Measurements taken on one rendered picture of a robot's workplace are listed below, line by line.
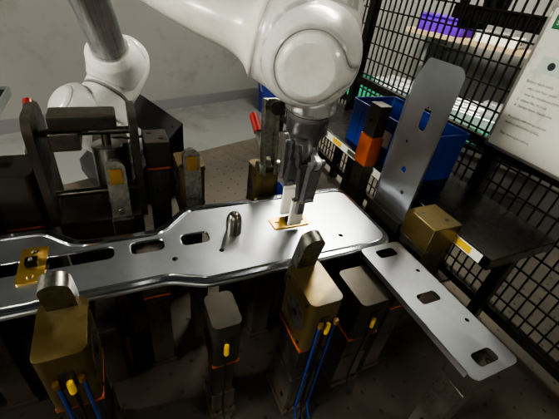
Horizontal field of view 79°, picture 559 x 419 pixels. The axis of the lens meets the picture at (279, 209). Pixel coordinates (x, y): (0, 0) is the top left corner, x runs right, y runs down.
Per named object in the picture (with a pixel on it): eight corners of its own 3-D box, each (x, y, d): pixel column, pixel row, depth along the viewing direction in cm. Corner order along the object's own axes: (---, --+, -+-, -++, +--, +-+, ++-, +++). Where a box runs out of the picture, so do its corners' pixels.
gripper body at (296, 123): (280, 103, 61) (274, 150, 66) (301, 121, 55) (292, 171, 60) (316, 103, 64) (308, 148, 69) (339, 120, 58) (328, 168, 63)
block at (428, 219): (381, 338, 87) (435, 230, 67) (363, 313, 93) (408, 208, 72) (404, 330, 90) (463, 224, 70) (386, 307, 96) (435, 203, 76)
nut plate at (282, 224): (274, 230, 70) (275, 225, 69) (268, 219, 73) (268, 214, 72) (309, 224, 73) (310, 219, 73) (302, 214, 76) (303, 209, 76)
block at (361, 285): (335, 401, 73) (373, 321, 57) (310, 354, 82) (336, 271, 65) (363, 390, 76) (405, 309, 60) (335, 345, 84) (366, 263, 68)
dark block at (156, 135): (160, 283, 93) (144, 142, 69) (156, 266, 98) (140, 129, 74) (178, 279, 95) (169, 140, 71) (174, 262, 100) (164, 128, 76)
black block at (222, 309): (214, 435, 65) (216, 347, 48) (202, 386, 72) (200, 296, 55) (239, 425, 67) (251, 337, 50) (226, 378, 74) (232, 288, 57)
